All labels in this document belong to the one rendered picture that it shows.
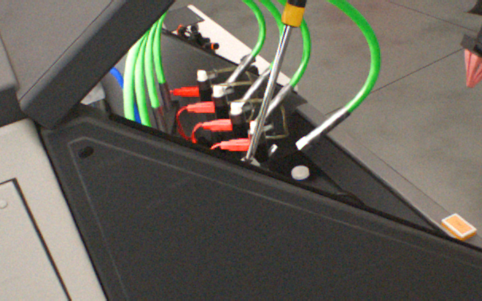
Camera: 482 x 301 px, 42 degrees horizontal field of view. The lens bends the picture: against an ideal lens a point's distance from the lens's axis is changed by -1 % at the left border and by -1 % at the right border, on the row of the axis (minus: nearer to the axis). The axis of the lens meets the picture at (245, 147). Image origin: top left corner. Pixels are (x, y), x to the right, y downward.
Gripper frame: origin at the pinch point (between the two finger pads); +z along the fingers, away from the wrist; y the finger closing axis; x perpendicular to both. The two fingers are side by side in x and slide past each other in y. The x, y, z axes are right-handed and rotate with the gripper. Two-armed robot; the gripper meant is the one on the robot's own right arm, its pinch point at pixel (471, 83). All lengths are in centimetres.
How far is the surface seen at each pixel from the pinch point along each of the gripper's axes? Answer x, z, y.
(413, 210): -22.7, 16.4, 26.0
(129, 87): -75, 2, 21
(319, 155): -24.3, 25.3, -7.9
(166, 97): -63, 15, -5
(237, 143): -54, 12, 15
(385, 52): 110, 56, -202
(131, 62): -76, -2, 22
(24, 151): -90, -6, 57
